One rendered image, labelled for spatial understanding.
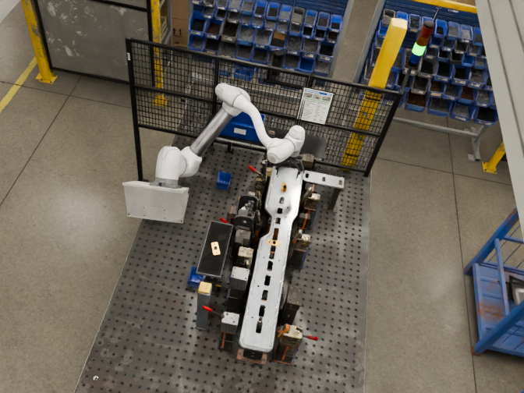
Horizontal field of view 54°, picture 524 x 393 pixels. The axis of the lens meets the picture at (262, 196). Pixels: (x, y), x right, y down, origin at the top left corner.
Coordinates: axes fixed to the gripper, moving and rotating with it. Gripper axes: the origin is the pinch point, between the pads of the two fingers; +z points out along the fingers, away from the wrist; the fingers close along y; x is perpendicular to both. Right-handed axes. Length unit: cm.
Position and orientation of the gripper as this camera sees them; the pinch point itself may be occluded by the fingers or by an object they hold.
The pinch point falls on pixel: (287, 174)
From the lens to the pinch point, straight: 344.1
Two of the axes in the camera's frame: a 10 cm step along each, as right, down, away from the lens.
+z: -1.2, 6.3, 7.7
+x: 1.6, -7.5, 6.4
